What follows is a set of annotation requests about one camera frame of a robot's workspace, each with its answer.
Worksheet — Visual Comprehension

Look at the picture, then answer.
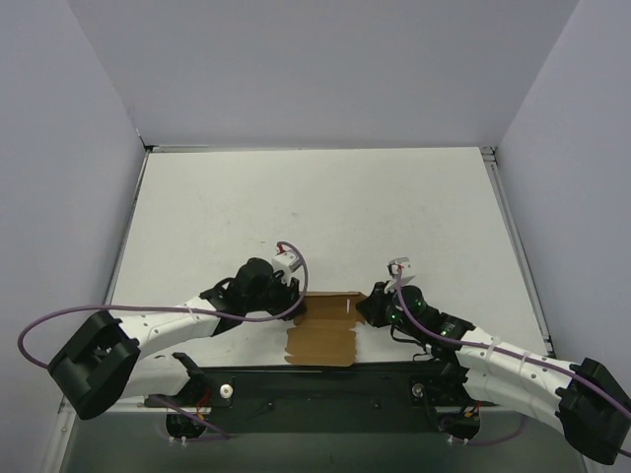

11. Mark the brown paper box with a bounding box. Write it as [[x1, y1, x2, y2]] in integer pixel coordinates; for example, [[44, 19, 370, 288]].
[[285, 292, 366, 368]]

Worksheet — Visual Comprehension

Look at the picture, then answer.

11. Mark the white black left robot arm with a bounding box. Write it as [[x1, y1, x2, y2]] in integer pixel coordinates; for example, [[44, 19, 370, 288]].
[[47, 251, 308, 420]]

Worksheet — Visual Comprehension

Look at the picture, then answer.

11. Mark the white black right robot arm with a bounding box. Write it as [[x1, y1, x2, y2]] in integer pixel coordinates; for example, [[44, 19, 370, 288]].
[[356, 283, 630, 465]]

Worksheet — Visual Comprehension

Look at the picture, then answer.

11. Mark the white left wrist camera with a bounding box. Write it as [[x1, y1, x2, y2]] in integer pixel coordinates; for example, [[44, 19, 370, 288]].
[[271, 250, 303, 274]]

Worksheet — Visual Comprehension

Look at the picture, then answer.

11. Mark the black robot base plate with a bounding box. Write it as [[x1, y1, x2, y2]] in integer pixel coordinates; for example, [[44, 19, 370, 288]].
[[171, 361, 475, 435]]

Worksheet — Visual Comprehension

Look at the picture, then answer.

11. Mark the aluminium table edge rail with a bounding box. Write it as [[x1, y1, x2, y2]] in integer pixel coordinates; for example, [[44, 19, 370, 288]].
[[479, 147, 555, 356]]

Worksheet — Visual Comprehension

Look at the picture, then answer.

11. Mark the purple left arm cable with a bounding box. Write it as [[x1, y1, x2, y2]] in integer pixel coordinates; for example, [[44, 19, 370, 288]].
[[18, 240, 311, 369]]

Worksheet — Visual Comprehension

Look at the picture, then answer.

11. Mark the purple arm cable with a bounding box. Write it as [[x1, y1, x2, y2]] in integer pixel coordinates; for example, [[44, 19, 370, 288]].
[[18, 240, 311, 369], [388, 263, 631, 415]]

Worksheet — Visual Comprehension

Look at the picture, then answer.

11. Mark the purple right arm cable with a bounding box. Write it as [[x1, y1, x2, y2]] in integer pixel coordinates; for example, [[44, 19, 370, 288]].
[[388, 263, 631, 415]]

